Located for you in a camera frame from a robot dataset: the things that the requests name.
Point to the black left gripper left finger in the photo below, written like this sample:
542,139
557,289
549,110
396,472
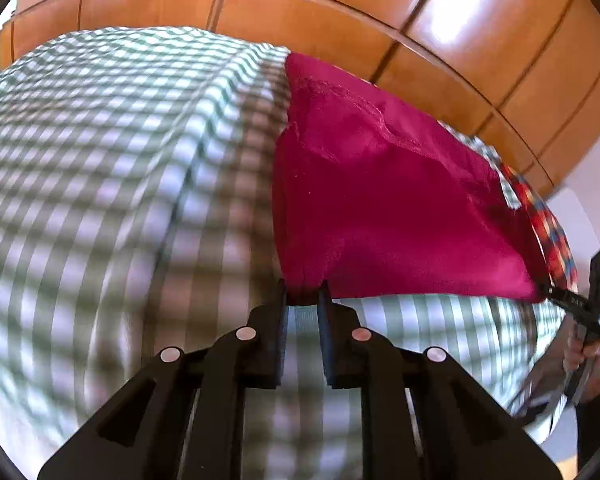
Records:
182,415

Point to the crimson red knit garment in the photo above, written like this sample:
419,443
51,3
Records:
373,197

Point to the green white checkered bedsheet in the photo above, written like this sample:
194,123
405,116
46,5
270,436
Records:
135,214

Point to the multicolour plaid blanket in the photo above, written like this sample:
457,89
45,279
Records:
561,267

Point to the person's right hand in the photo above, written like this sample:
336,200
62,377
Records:
579,354

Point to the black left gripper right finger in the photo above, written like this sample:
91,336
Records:
423,416

